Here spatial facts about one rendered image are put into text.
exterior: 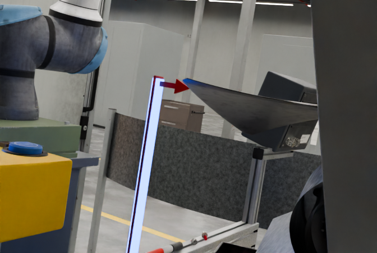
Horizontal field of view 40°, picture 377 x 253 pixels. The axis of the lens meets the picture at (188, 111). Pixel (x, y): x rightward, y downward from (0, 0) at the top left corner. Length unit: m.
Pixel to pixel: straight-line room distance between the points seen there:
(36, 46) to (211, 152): 1.65
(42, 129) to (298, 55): 6.29
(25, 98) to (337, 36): 0.80
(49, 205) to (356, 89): 0.40
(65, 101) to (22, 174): 2.19
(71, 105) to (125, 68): 7.77
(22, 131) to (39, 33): 0.22
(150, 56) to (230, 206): 8.26
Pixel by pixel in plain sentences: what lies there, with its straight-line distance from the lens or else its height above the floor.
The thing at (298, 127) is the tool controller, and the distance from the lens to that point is 1.42.
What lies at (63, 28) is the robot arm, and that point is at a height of 1.26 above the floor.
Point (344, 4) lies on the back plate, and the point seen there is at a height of 1.25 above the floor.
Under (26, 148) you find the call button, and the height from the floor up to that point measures 1.08.
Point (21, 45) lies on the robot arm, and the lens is 1.08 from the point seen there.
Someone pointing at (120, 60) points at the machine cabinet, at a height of 1.46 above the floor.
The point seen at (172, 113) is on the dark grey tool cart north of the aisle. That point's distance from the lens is 7.57.
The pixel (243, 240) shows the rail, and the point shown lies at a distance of 1.30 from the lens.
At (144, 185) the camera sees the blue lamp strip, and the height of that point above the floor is 1.01.
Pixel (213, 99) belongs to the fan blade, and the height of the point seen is 1.17.
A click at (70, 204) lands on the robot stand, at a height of 0.90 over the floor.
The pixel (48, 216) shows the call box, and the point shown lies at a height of 1.00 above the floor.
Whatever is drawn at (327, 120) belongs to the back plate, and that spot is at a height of 1.17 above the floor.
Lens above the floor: 1.19
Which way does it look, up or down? 3 degrees down
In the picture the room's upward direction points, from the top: 9 degrees clockwise
